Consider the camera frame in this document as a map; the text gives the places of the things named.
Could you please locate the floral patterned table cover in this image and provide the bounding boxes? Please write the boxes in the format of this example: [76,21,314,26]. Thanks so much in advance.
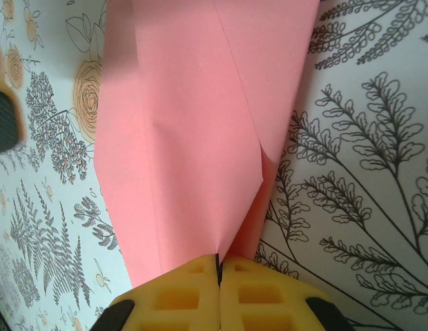
[0,0,428,331]

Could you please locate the pink cloth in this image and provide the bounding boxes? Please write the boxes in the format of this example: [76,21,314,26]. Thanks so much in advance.
[95,0,322,290]

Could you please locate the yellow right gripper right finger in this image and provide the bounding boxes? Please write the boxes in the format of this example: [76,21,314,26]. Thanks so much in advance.
[221,255,353,331]

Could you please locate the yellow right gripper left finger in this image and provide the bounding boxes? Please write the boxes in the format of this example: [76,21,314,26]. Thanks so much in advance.
[93,254,222,331]

